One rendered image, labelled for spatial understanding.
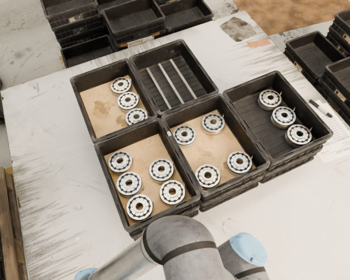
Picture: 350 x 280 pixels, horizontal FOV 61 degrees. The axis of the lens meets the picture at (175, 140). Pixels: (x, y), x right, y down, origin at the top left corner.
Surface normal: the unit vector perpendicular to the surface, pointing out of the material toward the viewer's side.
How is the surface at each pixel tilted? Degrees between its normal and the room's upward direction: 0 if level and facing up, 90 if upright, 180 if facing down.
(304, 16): 0
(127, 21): 0
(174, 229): 32
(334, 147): 0
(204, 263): 22
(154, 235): 49
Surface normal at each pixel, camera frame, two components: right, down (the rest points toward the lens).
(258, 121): -0.04, -0.51
